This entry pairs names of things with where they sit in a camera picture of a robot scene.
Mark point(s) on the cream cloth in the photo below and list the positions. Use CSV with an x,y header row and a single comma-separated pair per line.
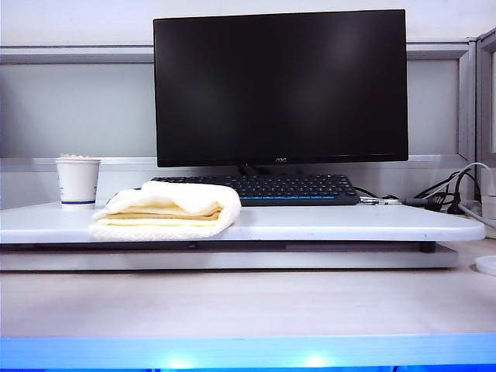
x,y
170,217

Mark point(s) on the black keyboard with blue strip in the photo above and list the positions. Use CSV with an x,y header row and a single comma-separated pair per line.
x,y
294,190

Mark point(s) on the white desk riser platform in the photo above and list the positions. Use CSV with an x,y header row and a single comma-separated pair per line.
x,y
329,225

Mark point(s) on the black computer monitor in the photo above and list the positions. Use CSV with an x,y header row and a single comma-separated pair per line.
x,y
279,89

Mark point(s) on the clear and black pen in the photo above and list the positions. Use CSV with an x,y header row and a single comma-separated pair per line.
x,y
383,200

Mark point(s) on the white paper cup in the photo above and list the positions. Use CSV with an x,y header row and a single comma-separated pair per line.
x,y
77,183

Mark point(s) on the crumpled tissue in cup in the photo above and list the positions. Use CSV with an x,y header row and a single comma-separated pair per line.
x,y
77,156

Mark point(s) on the white round disc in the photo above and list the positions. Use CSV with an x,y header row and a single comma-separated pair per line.
x,y
487,264

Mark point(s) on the grey side partition panel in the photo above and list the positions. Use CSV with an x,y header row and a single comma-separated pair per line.
x,y
484,97

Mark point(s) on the grey aluminium partition frame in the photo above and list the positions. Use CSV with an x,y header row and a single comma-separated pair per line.
x,y
77,54

